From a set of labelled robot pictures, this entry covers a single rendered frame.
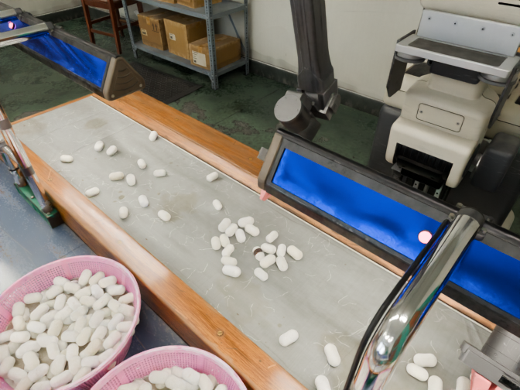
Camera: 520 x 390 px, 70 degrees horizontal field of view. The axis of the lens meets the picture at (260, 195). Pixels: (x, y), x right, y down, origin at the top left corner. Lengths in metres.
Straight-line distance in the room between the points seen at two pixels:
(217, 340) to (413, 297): 0.43
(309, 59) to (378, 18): 1.98
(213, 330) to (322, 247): 0.30
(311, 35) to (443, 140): 0.54
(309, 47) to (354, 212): 0.42
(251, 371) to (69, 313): 0.36
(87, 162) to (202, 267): 0.51
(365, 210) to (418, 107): 0.77
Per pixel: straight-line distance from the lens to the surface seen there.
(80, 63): 0.81
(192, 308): 0.70
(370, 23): 2.75
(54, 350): 0.76
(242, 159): 1.01
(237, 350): 0.65
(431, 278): 0.31
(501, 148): 1.27
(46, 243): 1.04
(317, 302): 0.73
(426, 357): 0.70
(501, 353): 0.64
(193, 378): 0.66
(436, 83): 1.15
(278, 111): 0.75
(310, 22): 0.73
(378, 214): 0.40
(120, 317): 0.75
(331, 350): 0.67
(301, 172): 0.44
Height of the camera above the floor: 1.35
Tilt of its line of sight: 41 degrees down
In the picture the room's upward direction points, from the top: straight up
